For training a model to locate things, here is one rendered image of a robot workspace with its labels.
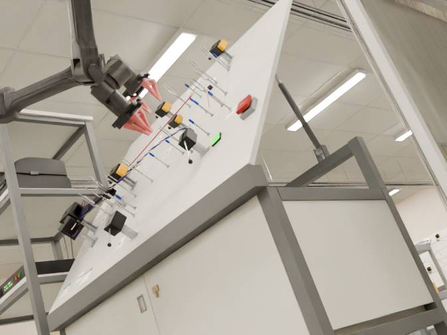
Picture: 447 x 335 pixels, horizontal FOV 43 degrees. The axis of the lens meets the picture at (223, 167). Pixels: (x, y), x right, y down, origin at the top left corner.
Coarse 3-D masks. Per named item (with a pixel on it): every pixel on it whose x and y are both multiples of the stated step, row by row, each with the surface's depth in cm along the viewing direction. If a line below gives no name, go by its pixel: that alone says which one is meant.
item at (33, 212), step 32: (0, 128) 252; (32, 128) 278; (64, 128) 287; (0, 160) 295; (96, 160) 278; (32, 192) 247; (64, 192) 257; (96, 192) 269; (0, 224) 270; (32, 224) 282; (32, 256) 231; (32, 288) 224; (0, 320) 266; (32, 320) 278
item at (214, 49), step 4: (220, 40) 224; (216, 44) 223; (212, 48) 224; (216, 48) 222; (212, 52) 225; (216, 52) 224; (220, 52) 223; (224, 52) 226; (224, 56) 226; (228, 56) 228; (232, 56) 227; (228, 60) 227
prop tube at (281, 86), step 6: (282, 84) 209; (282, 90) 209; (288, 96) 208; (288, 102) 208; (294, 102) 207; (294, 108) 207; (300, 114) 206; (300, 120) 206; (306, 126) 205; (306, 132) 206; (312, 132) 205; (312, 138) 204; (318, 144) 204; (318, 150) 203
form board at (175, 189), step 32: (288, 0) 212; (256, 32) 222; (224, 64) 232; (256, 64) 194; (192, 96) 244; (224, 96) 203; (256, 96) 173; (192, 128) 212; (224, 128) 180; (256, 128) 156; (128, 160) 272; (192, 160) 187; (224, 160) 162; (128, 192) 232; (160, 192) 195; (192, 192) 167; (96, 224) 244; (128, 224) 203; (160, 224) 173; (96, 256) 212
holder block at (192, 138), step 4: (188, 128) 180; (184, 132) 179; (188, 132) 178; (192, 132) 180; (180, 136) 180; (184, 136) 176; (188, 136) 176; (192, 136) 178; (196, 136) 180; (180, 140) 177; (188, 140) 176; (192, 140) 176; (196, 140) 178; (180, 144) 177; (188, 144) 177; (192, 144) 177; (184, 148) 177; (188, 148) 177
